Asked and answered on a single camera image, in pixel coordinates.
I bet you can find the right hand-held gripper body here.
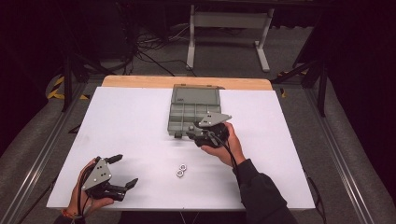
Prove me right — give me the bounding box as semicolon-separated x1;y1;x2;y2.
194;112;233;148

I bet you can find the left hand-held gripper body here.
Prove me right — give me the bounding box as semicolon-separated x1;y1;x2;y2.
80;157;129;202

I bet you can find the grey plastic compartment box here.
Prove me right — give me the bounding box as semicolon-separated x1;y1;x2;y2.
167;83;226;139

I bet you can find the person's left hand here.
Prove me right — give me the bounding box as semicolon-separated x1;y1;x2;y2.
64;158;116;218

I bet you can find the person's right hand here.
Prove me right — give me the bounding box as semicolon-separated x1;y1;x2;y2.
200;121;248;168

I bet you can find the white board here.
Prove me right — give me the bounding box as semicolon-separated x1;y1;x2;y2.
46;86;316;211

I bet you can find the black angled stand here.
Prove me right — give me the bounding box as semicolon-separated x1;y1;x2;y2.
270;59;329;118

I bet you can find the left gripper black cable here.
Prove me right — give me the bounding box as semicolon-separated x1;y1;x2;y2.
75;163;95;220

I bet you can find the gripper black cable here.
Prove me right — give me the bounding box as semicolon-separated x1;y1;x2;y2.
75;163;95;220
206;132;242;188

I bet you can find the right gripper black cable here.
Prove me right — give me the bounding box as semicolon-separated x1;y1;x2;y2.
206;132;242;188

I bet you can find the aluminium floor rail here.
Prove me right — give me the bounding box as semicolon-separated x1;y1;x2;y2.
0;82;92;224
303;87;377;224

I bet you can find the tangle of black floor cables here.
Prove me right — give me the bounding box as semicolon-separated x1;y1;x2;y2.
122;18;199;77

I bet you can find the white metal stand frame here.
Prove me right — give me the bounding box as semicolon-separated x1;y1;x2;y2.
186;4;276;73

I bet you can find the thin black floor cable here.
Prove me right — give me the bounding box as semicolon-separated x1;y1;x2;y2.
306;174;328;224

